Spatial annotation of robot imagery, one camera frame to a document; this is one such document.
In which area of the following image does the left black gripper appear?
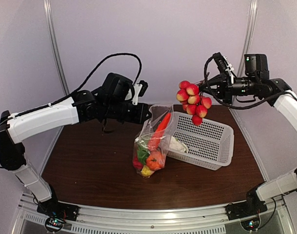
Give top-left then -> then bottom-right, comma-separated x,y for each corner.
104,99 -> 152,124

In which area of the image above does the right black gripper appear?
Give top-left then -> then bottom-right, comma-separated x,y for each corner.
198,72 -> 259,104

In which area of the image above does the red lychee bunch toy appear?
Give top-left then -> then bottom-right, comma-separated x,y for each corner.
176,80 -> 212,126

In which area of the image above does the orange carrot toy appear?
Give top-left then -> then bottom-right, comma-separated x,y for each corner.
148,113 -> 171,151

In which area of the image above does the clear dotted zip bag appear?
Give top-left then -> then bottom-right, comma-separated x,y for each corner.
132,103 -> 174,178

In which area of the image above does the green leafy vegetable toy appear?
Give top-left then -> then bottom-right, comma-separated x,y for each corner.
137,145 -> 150,165

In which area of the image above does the white cauliflower toy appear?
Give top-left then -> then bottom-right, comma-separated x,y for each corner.
169,136 -> 188,153

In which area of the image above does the red bell pepper toy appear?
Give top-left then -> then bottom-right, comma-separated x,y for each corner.
133,157 -> 143,171

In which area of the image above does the yellow lemon toy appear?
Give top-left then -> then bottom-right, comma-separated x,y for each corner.
140,165 -> 154,177

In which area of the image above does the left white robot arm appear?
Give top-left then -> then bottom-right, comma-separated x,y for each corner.
0,73 -> 152,216

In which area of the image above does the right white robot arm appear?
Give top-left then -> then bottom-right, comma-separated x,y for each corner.
199,53 -> 297,215

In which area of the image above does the white plastic basket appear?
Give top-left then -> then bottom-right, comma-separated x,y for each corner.
167,112 -> 234,171

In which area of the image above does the right black cable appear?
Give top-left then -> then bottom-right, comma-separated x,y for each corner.
203,55 -> 285,110

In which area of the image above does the black cable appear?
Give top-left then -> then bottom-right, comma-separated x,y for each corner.
0,53 -> 142,137
203,55 -> 285,110

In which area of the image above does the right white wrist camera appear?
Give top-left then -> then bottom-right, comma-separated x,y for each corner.
213,52 -> 236,85

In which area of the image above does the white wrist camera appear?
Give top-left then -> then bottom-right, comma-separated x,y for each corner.
213,52 -> 236,85
131,80 -> 148,105

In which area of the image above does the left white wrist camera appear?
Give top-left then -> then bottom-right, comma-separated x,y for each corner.
131,80 -> 148,105

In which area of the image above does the left black cable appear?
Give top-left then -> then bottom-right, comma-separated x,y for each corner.
0,53 -> 142,137

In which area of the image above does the right aluminium frame post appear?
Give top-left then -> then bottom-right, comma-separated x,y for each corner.
237,0 -> 258,77

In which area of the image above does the aluminium frame post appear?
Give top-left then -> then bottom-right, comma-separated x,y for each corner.
43,0 -> 70,95
237,0 -> 258,77

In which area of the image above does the left aluminium frame post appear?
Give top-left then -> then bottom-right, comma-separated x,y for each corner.
43,0 -> 70,95

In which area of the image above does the curved aluminium front rail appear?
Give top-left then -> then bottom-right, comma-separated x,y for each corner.
15,187 -> 294,234

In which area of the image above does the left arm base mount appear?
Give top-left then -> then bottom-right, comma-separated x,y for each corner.
37,202 -> 79,233

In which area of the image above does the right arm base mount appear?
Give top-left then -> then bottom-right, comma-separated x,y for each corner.
225,201 -> 268,232

